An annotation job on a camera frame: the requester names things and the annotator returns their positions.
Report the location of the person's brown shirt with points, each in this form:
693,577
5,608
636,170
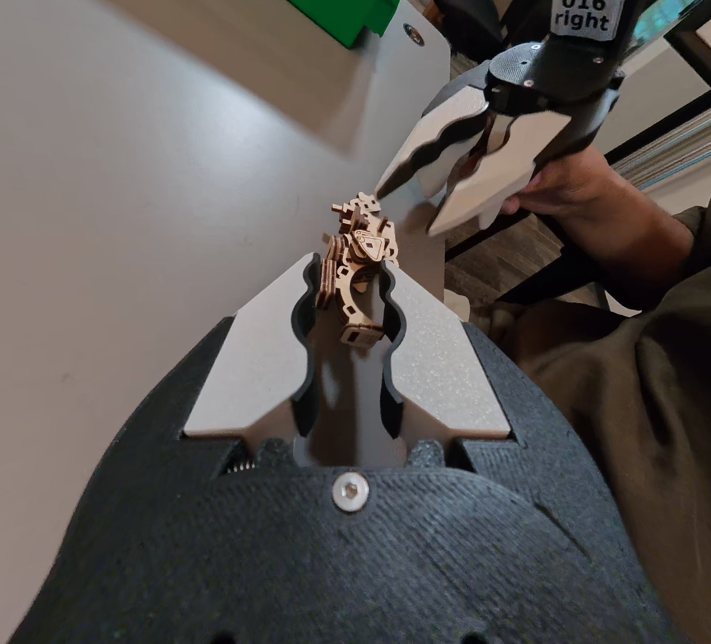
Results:
639,405

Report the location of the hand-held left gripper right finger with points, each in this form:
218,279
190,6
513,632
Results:
450,377

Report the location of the wooden puzzle model assembly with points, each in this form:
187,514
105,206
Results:
361,261

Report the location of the person's right hand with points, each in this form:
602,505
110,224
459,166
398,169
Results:
561,189

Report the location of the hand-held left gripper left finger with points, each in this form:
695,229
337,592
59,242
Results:
250,372

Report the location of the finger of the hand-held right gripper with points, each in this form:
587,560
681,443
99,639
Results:
444,119
511,161

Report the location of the person's right forearm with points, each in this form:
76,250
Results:
633,233

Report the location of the round desk grommet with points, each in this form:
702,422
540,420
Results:
414,34

